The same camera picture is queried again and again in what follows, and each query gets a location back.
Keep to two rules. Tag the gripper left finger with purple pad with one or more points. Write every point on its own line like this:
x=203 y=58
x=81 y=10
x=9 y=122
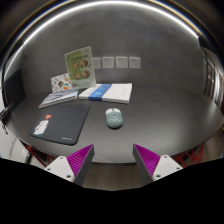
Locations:
x=74 y=167

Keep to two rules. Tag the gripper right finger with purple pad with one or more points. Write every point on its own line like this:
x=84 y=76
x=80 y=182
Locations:
x=153 y=167

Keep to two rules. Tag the black mouse pad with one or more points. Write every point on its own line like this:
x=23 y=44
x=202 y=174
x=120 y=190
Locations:
x=61 y=124

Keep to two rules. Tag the pale green computer mouse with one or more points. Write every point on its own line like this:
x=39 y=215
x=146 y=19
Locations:
x=114 y=118

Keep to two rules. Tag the grey patterned magazine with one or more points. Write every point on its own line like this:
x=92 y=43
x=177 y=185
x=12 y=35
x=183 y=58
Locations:
x=59 y=97

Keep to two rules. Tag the white book with blue band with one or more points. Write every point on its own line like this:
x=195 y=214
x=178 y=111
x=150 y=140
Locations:
x=116 y=93

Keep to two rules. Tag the small illustrated card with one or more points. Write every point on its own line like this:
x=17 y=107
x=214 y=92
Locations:
x=61 y=82

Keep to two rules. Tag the green food menu card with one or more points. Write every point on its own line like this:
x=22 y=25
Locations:
x=80 y=68

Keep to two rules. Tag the red table frame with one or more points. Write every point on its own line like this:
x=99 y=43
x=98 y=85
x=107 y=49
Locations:
x=190 y=157

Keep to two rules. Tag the white wall socket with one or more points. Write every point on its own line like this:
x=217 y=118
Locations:
x=121 y=62
x=97 y=63
x=108 y=62
x=134 y=63

